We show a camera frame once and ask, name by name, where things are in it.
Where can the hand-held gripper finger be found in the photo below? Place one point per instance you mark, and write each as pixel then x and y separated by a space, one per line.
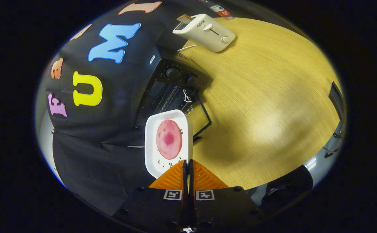
pixel 185 184
pixel 190 184

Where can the white square plate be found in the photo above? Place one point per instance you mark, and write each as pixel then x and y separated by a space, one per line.
pixel 153 155

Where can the pink round ham slice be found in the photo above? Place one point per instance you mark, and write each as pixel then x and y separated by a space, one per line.
pixel 169 139

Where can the black toaster oven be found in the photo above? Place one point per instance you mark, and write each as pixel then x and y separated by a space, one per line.
pixel 162 68

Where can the white bread toaster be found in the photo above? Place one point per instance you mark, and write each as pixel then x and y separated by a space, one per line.
pixel 208 35

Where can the black backdrop cloth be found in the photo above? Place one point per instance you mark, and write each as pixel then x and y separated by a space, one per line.
pixel 110 155

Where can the brown bread slice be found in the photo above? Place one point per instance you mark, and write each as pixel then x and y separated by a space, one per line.
pixel 185 18

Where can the black chair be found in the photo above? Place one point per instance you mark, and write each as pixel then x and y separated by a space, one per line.
pixel 336 97

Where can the red label plastic bottle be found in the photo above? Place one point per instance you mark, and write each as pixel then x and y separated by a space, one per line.
pixel 222 11

